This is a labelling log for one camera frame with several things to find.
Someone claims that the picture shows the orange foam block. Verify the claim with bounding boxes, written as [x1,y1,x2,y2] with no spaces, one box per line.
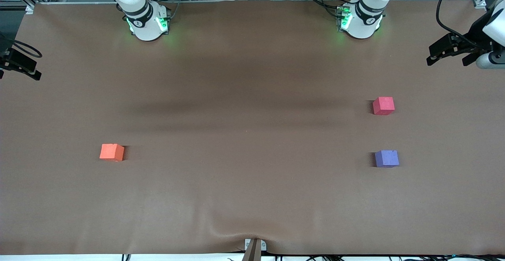
[99,143,125,162]

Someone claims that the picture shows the red foam block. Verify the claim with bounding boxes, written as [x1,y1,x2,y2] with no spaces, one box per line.
[372,97,395,116]

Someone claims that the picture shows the purple foam block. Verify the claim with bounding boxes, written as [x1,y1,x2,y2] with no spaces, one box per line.
[375,150,400,168]

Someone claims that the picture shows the brown table mat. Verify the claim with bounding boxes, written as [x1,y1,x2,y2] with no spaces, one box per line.
[0,0,505,255]

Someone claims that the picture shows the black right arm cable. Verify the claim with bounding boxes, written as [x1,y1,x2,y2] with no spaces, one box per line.
[0,34,43,58]

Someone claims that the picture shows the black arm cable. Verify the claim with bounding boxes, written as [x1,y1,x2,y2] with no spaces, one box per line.
[435,0,494,53]
[0,34,43,58]

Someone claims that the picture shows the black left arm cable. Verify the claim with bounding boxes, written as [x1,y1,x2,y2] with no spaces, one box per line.
[435,0,494,53]

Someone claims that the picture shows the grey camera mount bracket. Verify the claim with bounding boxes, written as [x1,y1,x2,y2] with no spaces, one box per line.
[244,238,267,261]

